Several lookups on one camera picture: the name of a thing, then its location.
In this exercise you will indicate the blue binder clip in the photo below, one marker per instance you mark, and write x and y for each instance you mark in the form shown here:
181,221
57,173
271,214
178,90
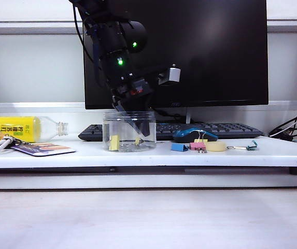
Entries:
175,147

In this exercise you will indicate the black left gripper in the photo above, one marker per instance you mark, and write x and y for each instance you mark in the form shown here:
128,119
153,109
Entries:
132,90

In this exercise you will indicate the round transparent plastic jar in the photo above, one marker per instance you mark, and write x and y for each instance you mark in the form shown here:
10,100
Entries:
114,124

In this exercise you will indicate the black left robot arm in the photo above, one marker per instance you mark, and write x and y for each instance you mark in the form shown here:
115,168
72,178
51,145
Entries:
112,39

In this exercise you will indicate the pink binder clip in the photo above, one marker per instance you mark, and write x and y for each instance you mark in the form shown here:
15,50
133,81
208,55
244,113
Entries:
196,146

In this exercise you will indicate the purple orange card tag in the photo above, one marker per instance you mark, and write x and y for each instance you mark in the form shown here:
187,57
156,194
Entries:
47,149

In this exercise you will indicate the white desk riser board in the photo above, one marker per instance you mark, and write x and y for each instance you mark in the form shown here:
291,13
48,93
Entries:
138,158

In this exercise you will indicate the grey aluminium partition frame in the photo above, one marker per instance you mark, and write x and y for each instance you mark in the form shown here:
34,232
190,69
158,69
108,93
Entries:
285,26

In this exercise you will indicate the black and blue mouse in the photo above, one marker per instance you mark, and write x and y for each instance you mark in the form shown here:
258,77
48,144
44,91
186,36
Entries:
189,136

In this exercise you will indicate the black computer keyboard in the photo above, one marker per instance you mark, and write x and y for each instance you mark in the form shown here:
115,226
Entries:
231,131

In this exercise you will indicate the teal binder clip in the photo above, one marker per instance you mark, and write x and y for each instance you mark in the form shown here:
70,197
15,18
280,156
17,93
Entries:
253,147

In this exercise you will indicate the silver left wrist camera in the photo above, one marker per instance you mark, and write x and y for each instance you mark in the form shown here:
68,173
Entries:
174,75

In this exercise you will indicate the plastic bottle yellow label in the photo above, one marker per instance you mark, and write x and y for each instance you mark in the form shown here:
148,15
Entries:
13,127

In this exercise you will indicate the black computer monitor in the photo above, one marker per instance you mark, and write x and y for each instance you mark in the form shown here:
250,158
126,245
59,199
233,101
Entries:
215,52

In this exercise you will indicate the beige plastic jar lid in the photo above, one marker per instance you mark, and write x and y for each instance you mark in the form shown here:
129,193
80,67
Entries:
215,146

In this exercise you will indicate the yellow binder clip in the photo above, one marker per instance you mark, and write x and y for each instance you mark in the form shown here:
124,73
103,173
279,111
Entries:
201,140
114,143
138,141

